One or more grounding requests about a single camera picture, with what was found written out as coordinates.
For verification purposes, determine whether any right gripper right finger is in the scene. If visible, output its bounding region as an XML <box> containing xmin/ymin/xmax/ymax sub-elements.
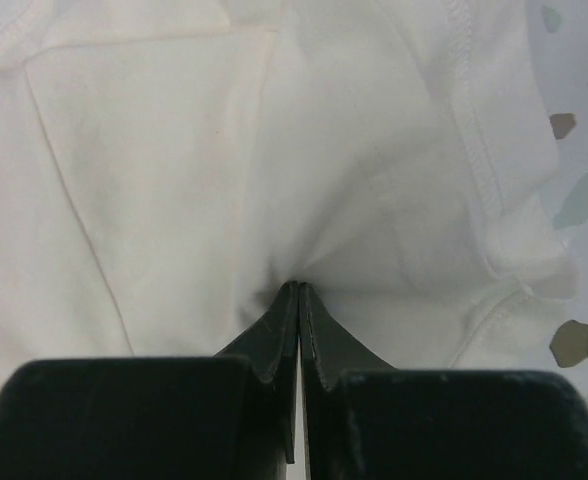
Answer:
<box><xmin>298</xmin><ymin>284</ymin><xmax>588</xmax><ymax>479</ymax></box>

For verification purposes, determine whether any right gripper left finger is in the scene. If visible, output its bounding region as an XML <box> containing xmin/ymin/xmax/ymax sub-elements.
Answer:
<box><xmin>0</xmin><ymin>283</ymin><xmax>299</xmax><ymax>479</ymax></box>

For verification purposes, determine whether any white printed t-shirt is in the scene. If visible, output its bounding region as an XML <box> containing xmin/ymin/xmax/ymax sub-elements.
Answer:
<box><xmin>0</xmin><ymin>1</ymin><xmax>577</xmax><ymax>381</ymax></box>

